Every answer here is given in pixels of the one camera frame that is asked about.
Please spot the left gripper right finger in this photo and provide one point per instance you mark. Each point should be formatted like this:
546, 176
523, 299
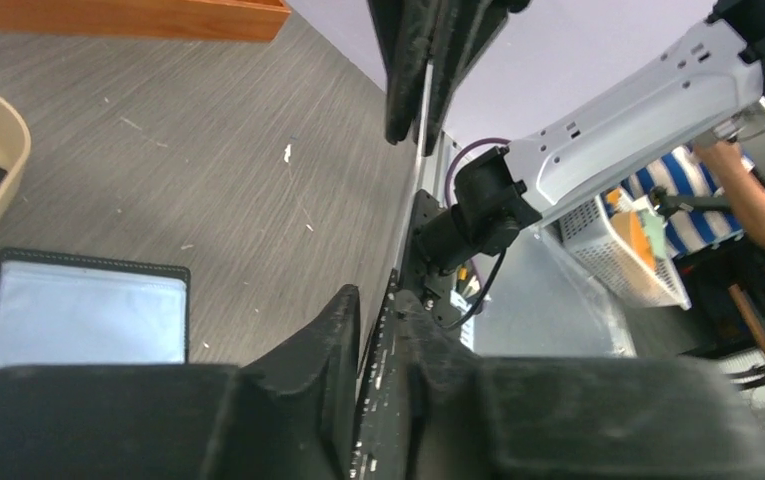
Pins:
444, 435

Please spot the white striped card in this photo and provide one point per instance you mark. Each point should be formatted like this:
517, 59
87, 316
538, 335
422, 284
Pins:
421, 137

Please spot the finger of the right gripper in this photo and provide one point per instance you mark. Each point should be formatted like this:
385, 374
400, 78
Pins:
463, 31
404, 30

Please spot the black leather card holder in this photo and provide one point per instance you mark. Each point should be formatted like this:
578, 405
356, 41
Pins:
67, 309

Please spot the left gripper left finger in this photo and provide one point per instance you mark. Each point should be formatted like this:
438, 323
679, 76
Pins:
296, 407

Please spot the white perforated basket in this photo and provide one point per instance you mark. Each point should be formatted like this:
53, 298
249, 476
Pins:
589, 234

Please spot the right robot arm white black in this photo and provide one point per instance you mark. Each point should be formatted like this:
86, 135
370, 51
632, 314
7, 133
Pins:
709, 75

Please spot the orange compartment organizer tray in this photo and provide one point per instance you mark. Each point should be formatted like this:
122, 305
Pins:
245, 21

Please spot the person in striped shirt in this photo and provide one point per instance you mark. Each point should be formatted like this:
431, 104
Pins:
722, 168

